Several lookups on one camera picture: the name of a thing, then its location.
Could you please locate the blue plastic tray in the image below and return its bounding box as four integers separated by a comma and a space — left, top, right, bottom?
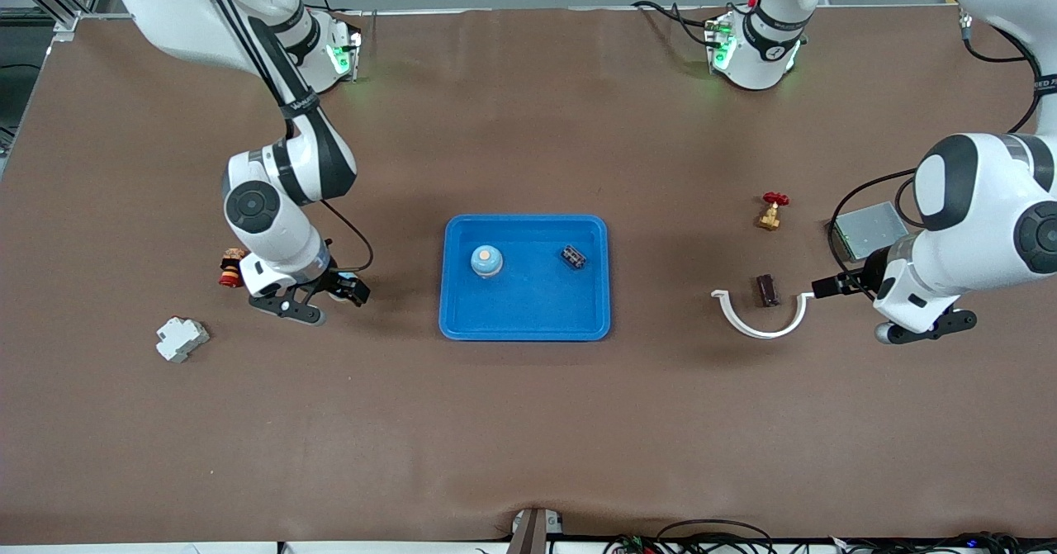
438, 214, 612, 342

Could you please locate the grey metal box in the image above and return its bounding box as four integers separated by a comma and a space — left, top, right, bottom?
830, 201, 910, 263

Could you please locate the white curved plastic clip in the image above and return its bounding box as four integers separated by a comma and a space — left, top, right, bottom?
711, 289, 815, 340

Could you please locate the white circuit breaker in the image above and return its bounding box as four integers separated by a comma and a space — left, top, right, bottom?
156, 315, 211, 363

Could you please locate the brown table mat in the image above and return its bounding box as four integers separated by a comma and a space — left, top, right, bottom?
0, 5, 1057, 545

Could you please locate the brass valve red handle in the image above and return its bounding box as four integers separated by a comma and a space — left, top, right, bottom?
755, 192, 790, 231

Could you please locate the black cable bundle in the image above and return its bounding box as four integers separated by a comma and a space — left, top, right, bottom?
603, 518, 779, 554
826, 531, 1057, 554

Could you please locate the metal bracket at table edge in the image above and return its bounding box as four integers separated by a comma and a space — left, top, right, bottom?
508, 507, 566, 554

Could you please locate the black left base cable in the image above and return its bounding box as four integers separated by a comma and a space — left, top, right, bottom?
632, 0, 721, 48

